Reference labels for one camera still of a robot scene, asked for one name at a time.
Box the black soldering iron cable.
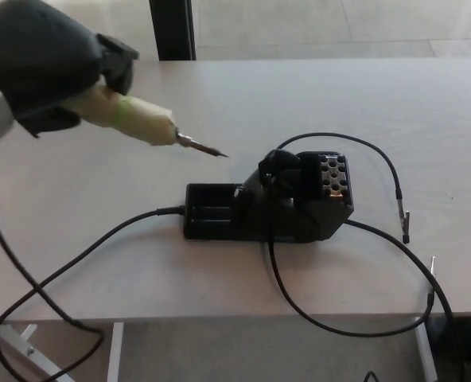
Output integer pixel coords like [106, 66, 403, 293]
[0, 173, 187, 382]

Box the black power cable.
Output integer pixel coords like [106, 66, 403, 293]
[344, 220, 457, 320]

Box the black soldering iron base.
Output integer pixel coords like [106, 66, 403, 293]
[182, 148, 356, 243]

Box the white table leg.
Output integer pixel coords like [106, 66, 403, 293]
[413, 318, 440, 382]
[107, 321, 126, 382]

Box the dark object under table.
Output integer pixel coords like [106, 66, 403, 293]
[422, 316, 471, 382]

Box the soldering iron with tape-wrapped handle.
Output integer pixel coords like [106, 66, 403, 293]
[65, 84, 231, 159]

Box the black vertical pillar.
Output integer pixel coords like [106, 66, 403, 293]
[148, 0, 197, 62]

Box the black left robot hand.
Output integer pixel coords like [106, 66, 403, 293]
[0, 0, 142, 139]

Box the white diagonal table brace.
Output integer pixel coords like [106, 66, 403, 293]
[0, 322, 68, 382]

